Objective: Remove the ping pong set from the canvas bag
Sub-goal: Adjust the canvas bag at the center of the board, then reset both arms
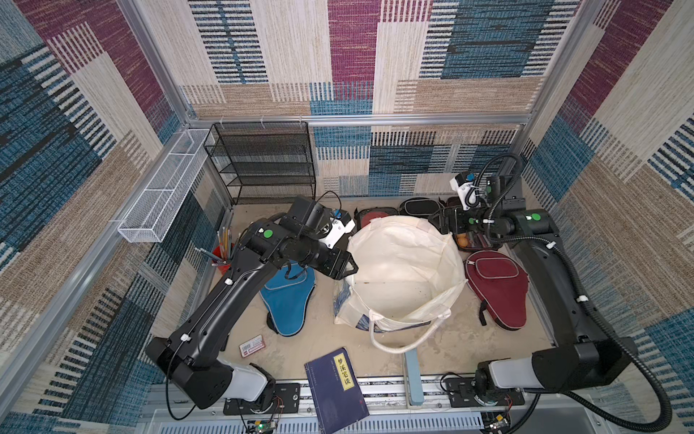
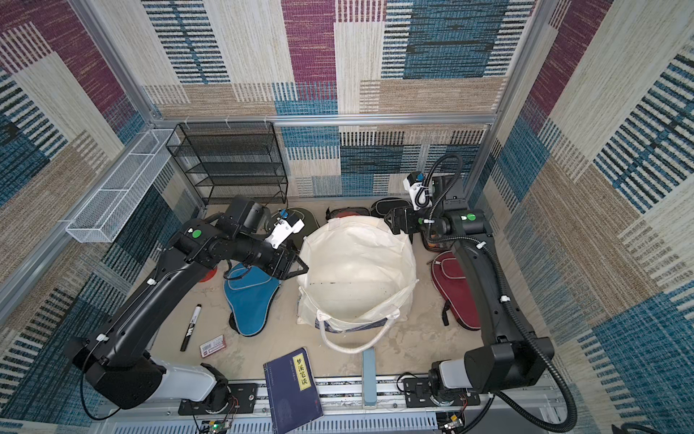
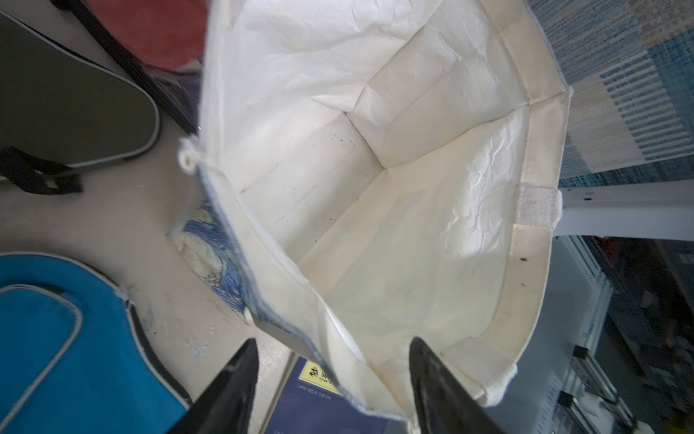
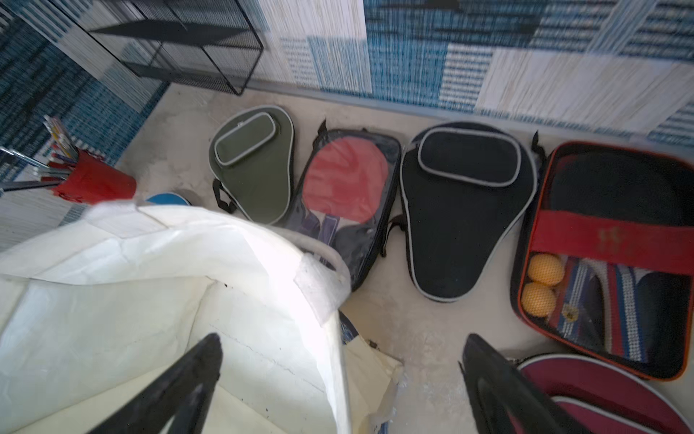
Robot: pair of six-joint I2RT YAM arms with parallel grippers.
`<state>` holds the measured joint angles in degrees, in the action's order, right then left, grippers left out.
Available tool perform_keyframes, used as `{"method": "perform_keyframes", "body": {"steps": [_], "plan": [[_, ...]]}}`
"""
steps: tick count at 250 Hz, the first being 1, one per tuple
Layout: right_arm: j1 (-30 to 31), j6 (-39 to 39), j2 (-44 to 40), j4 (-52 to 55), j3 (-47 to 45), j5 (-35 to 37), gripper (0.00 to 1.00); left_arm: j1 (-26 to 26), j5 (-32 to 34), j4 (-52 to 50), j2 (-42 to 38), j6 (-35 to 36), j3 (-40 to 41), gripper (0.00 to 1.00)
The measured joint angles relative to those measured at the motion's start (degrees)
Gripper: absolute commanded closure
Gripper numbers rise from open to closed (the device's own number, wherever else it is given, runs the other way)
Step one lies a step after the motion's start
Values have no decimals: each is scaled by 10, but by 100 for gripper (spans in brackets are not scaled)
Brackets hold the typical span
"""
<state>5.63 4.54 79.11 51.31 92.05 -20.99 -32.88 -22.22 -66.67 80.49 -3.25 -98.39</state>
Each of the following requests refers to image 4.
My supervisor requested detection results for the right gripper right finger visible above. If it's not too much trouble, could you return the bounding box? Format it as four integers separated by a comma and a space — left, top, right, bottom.
459, 334, 589, 433

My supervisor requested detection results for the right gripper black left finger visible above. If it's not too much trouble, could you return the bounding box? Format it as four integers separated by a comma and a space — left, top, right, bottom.
91, 333, 223, 433

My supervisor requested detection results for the maroon paddle cover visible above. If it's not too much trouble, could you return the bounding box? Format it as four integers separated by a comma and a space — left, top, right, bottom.
518, 354, 693, 433

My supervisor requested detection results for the white canvas tote bag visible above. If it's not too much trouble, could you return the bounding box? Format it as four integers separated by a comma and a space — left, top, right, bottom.
1, 202, 403, 433

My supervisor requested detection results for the black red mesh case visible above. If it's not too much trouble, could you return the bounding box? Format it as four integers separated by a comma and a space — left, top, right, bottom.
511, 141, 693, 382

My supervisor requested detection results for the blue paddle cover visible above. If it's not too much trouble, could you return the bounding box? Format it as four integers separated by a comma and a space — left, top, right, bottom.
146, 192, 191, 206

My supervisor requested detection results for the black paddle cover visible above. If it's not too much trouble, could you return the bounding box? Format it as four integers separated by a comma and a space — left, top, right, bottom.
389, 122, 545, 303

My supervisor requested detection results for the olive green paddle cover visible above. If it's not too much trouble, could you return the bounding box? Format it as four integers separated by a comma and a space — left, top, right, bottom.
208, 105, 295, 224

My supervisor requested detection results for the red ping pong paddle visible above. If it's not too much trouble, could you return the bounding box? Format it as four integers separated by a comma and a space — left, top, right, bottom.
281, 120, 403, 293

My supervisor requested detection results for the orange ping pong ball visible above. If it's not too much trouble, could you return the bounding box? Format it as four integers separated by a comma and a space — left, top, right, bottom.
522, 282, 557, 318
528, 253, 565, 287

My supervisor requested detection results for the red pencil cup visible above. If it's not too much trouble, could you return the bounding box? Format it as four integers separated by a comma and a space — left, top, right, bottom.
0, 115, 137, 206

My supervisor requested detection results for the black wire mesh shelf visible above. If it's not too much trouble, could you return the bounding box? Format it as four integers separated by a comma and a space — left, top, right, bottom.
88, 1, 265, 96

